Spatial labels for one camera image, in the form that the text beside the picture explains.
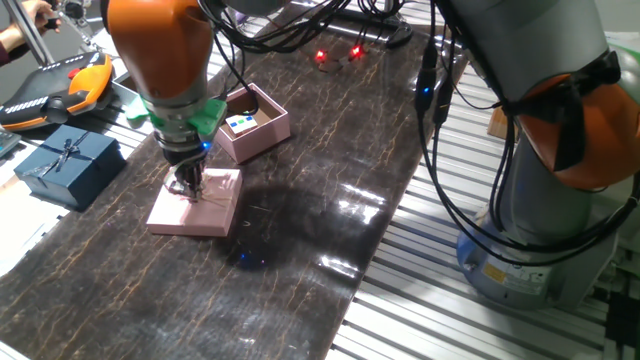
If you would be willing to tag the pink box lid with ribbon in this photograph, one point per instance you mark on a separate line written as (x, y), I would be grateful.
(200, 220)

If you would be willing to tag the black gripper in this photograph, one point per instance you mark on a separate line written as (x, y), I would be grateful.
(185, 157)

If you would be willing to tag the grey open box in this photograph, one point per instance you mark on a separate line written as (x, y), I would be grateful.
(125, 92)

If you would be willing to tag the black box device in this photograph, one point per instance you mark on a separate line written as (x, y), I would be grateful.
(622, 320)

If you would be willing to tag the pink open box base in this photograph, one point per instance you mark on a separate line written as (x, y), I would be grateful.
(260, 137)

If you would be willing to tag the small white colourful cube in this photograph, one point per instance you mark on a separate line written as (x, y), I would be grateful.
(241, 126)

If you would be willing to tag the black keyboard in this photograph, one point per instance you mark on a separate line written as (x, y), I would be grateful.
(7, 142)

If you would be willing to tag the wooden block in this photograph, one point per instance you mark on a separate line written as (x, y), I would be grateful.
(500, 125)

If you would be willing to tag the black stand with silver pole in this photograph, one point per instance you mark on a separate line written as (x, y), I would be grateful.
(395, 35)

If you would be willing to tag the orange black teach pendant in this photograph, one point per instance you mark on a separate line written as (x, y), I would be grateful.
(50, 100)

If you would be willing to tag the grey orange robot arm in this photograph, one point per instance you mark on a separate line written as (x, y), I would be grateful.
(160, 50)

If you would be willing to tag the blue gift box with bow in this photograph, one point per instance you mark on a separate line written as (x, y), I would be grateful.
(75, 170)

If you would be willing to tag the person hand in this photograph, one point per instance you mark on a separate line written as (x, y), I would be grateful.
(37, 12)

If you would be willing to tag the dark marble pattern mat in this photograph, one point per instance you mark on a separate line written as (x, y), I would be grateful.
(200, 280)

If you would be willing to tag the person forearm dark sleeve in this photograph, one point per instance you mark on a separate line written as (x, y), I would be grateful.
(10, 45)

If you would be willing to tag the upright aluminium post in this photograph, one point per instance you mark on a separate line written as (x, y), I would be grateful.
(30, 30)

